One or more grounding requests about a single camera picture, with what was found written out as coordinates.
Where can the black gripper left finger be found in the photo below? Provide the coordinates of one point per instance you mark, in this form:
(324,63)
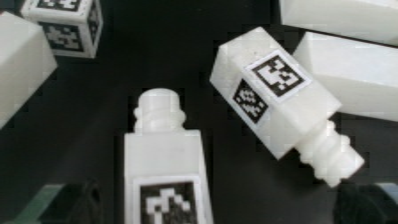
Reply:
(67,204)

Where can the white chair back pieces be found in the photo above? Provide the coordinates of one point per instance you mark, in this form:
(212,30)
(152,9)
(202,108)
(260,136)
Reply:
(349,51)

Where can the white U-shaped fence wall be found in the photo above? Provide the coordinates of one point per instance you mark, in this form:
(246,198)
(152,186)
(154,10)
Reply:
(28,62)

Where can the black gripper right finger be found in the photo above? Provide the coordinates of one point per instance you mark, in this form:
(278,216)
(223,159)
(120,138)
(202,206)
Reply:
(367,203)

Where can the small white tagged cube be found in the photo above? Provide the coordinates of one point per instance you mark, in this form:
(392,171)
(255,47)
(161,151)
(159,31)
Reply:
(72,21)

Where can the white chair leg with tag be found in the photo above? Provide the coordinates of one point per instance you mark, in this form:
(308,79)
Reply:
(166,182)
(285,104)

